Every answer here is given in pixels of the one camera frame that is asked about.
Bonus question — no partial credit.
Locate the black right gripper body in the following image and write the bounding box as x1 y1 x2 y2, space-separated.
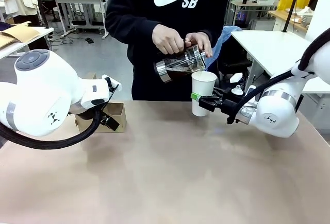
219 97 244 121

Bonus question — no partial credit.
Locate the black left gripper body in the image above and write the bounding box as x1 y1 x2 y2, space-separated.
99 114 121 132

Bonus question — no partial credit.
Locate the brown cardboard cup carrier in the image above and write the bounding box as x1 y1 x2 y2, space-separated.
74 72 128 134

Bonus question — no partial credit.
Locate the tall white paper cup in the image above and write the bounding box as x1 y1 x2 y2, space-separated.
191 71 218 117

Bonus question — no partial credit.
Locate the glass french press with coffee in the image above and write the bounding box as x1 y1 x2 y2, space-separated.
154 38 207 83

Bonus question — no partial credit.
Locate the person left forearm black sleeve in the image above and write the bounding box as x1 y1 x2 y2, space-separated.
202 5 225 43

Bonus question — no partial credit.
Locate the person right forearm black sleeve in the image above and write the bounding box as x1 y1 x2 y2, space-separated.
105 2 162 54

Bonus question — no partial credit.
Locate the person left hand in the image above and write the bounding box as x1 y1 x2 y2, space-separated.
185 32 214 59

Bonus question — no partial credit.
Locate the person right hand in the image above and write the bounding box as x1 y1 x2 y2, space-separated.
152 24 185 55

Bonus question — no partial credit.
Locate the black chair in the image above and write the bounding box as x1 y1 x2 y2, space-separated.
217 41 255 99

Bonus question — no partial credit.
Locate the person torso black hoodie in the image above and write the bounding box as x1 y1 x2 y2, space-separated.
105 0 230 101

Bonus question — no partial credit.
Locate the blue cloth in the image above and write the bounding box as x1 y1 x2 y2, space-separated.
206 25 243 71

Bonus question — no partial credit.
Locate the white side table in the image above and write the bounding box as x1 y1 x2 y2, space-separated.
230 29 330 95

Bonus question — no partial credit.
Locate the wooden background table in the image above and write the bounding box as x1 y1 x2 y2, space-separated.
267 9 315 33

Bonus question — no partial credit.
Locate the black tripod pole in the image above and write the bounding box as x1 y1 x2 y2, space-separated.
282 0 303 33
32 0 51 29

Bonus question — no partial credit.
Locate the brown paper sheet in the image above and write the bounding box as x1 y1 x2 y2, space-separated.
0 21 39 49

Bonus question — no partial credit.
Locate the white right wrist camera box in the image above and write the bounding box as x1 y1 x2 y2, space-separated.
228 72 244 83

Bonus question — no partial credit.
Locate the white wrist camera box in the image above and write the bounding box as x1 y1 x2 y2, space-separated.
102 74 122 98
228 72 244 83

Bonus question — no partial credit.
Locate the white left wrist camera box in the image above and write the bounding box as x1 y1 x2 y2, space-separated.
102 74 122 98

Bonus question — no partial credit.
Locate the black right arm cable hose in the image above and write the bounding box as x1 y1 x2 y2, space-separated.
226 27 330 125

